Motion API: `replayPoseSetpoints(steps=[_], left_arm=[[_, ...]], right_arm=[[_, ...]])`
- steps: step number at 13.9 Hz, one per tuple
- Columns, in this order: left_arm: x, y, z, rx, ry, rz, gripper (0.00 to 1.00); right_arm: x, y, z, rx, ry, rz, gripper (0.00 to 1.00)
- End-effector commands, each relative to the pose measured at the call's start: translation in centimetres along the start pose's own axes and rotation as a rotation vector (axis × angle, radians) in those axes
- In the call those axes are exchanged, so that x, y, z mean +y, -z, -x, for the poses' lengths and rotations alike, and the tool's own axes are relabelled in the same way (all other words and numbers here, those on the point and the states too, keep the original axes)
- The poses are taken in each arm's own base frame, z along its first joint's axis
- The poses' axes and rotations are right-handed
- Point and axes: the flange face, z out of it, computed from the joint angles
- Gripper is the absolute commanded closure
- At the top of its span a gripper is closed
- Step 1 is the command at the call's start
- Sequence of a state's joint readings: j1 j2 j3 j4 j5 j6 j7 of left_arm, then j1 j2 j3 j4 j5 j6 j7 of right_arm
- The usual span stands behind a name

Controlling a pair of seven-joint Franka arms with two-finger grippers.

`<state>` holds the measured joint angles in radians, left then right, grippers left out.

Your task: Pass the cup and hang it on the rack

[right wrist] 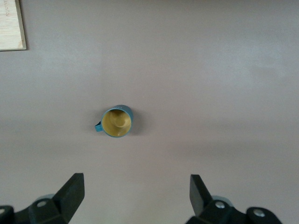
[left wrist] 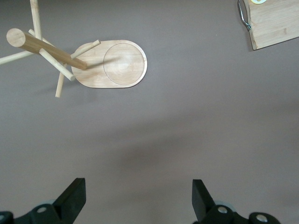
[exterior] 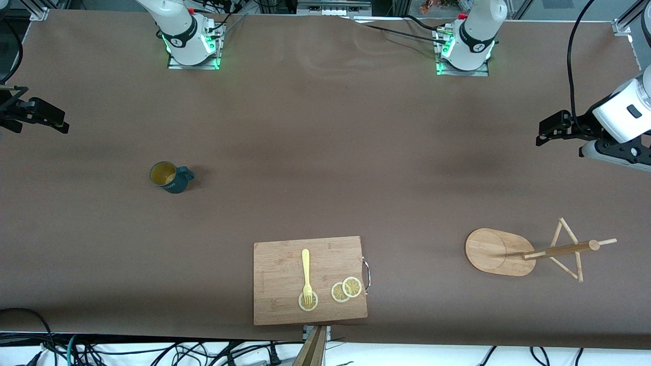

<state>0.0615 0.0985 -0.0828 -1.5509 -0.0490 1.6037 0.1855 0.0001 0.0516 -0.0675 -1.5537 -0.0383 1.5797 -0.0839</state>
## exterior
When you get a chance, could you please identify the teal mug yellow inside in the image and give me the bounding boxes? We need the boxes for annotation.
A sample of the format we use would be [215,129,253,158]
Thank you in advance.
[150,161,195,194]

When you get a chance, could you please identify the wooden cup rack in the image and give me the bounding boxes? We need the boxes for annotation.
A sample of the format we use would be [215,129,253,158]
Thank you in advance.
[465,218,618,283]

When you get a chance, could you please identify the colourful small items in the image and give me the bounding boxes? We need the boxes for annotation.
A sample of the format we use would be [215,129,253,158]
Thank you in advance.
[420,0,471,13]

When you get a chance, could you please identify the wooden cutting board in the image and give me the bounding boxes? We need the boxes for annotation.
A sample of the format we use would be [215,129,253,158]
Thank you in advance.
[253,235,371,326]

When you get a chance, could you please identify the yellow plastic fork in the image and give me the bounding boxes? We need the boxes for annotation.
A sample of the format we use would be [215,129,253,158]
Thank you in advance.
[302,249,314,309]

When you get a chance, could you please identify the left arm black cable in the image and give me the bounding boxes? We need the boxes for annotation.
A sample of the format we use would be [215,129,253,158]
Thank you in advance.
[567,0,598,134]

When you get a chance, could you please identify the aluminium corner post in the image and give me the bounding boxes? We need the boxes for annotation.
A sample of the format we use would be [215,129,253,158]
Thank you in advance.
[28,0,51,22]
[612,0,651,37]

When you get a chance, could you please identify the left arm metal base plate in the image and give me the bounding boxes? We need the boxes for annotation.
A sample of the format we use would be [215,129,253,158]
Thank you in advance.
[436,28,490,77]

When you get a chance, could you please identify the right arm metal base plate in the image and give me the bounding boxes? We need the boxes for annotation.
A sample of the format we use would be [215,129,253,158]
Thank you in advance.
[167,23,221,70]

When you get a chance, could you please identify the black base cable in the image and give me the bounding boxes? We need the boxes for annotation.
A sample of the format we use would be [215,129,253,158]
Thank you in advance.
[404,14,446,32]
[353,20,448,45]

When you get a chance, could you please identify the black looped floor cable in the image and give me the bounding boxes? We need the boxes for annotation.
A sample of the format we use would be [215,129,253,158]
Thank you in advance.
[0,307,57,366]

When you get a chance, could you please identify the aluminium frame structure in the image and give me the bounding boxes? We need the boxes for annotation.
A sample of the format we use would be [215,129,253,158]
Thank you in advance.
[244,0,407,18]

